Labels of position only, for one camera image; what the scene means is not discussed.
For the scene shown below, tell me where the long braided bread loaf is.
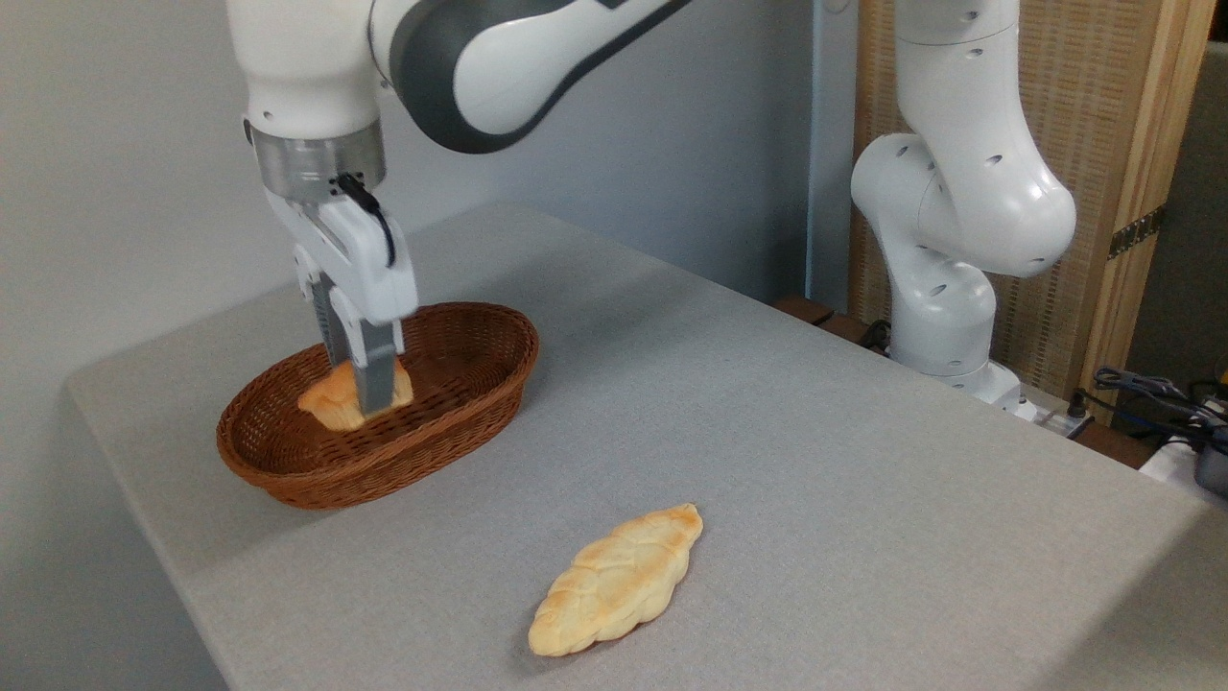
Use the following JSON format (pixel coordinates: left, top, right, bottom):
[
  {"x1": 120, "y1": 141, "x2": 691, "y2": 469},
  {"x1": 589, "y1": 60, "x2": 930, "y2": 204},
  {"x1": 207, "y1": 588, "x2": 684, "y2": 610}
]
[{"x1": 528, "y1": 503, "x2": 704, "y2": 657}]

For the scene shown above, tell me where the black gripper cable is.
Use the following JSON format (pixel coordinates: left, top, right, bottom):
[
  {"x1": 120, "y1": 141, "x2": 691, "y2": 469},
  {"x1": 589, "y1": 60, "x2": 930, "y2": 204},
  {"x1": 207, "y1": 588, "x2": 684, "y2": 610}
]
[{"x1": 334, "y1": 174, "x2": 397, "y2": 268}]

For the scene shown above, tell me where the brown wicker basket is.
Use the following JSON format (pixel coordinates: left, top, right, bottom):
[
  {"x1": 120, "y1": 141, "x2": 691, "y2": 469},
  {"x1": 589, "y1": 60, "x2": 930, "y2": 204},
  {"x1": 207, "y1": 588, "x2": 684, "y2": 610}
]
[{"x1": 216, "y1": 301, "x2": 540, "y2": 511}]

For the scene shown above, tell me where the wooden woven folding screen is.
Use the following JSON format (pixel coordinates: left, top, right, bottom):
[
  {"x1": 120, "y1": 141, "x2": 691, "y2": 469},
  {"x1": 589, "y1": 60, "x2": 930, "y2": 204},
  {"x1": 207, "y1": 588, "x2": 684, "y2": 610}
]
[{"x1": 849, "y1": 0, "x2": 1217, "y2": 423}]

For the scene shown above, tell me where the metal screen hinge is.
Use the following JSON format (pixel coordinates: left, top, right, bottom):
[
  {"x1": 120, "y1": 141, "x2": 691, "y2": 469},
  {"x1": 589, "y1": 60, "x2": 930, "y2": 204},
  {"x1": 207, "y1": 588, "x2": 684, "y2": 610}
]
[{"x1": 1108, "y1": 204, "x2": 1167, "y2": 260}]

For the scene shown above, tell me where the brown wooden base board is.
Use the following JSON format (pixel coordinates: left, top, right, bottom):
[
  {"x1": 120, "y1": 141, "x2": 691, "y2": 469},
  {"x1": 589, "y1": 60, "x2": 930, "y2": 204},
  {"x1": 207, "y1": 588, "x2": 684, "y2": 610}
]
[{"x1": 775, "y1": 296, "x2": 893, "y2": 354}]

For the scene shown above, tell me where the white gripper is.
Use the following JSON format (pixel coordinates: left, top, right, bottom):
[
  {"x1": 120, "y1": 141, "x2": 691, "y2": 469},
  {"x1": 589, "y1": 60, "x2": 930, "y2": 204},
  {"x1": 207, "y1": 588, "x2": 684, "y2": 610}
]
[{"x1": 264, "y1": 185, "x2": 419, "y2": 417}]

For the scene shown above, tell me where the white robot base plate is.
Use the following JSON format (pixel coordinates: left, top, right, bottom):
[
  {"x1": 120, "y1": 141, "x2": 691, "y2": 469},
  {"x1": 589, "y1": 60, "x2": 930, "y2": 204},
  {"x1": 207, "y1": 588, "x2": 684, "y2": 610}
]
[{"x1": 998, "y1": 382, "x2": 1097, "y2": 440}]

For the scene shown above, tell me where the round golden bread roll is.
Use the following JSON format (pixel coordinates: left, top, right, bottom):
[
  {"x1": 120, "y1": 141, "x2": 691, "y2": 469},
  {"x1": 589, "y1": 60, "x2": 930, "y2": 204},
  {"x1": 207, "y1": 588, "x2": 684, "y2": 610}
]
[{"x1": 297, "y1": 357, "x2": 415, "y2": 432}]

